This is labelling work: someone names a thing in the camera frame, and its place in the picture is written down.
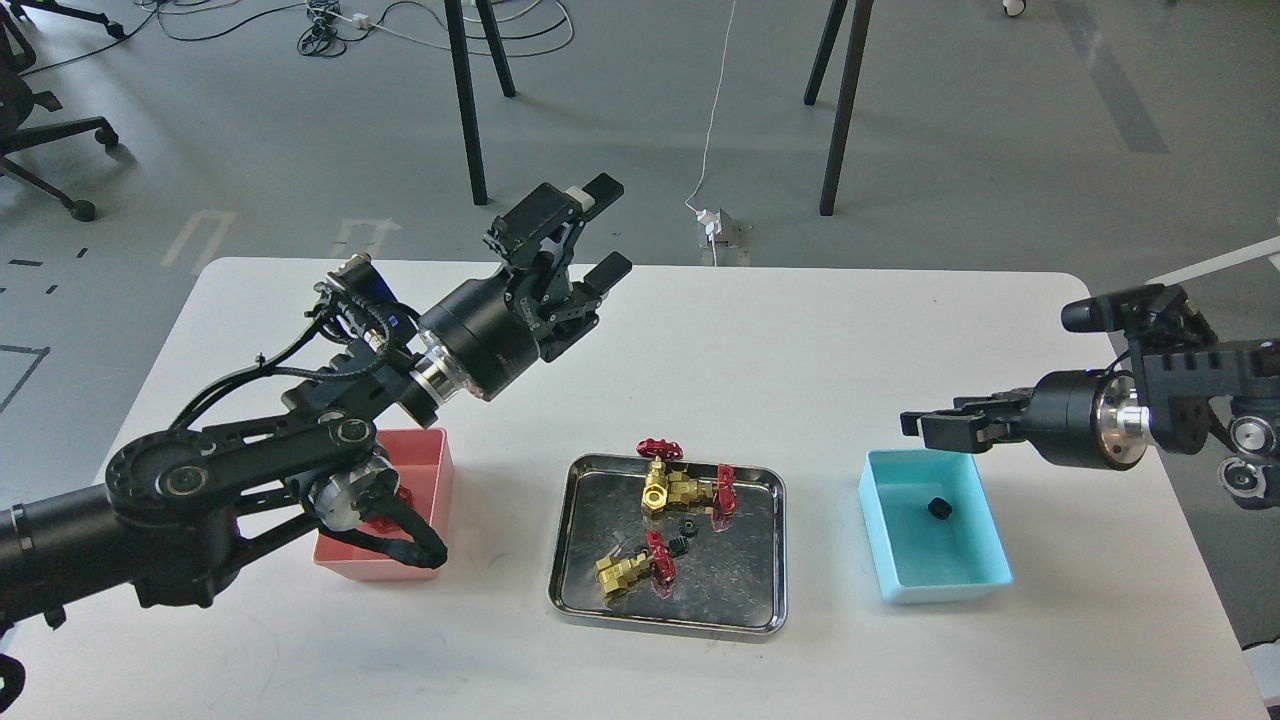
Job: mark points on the black stand legs right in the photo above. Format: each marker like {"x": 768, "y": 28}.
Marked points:
{"x": 850, "y": 76}

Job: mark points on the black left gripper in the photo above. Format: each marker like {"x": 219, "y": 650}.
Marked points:
{"x": 494, "y": 329}

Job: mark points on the stainless steel tray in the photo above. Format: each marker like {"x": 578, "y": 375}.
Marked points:
{"x": 731, "y": 580}

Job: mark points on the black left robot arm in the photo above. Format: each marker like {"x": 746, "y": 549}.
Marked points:
{"x": 267, "y": 454}

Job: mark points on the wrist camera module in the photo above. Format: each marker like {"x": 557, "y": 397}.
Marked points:
{"x": 1155, "y": 317}
{"x": 355, "y": 303}

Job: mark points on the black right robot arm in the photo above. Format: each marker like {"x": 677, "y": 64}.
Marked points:
{"x": 1225, "y": 392}

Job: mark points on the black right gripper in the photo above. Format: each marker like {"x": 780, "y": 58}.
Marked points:
{"x": 1080, "y": 419}

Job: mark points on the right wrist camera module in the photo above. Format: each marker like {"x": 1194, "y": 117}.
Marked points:
{"x": 1155, "y": 317}

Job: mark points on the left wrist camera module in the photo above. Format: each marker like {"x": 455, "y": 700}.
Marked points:
{"x": 355, "y": 303}

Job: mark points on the light blue plastic box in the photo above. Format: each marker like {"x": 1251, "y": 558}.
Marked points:
{"x": 920, "y": 559}

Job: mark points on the brass double valve red handles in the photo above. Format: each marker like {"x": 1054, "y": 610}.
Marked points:
{"x": 668, "y": 488}

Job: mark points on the pink plastic box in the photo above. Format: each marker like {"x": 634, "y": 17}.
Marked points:
{"x": 424, "y": 463}

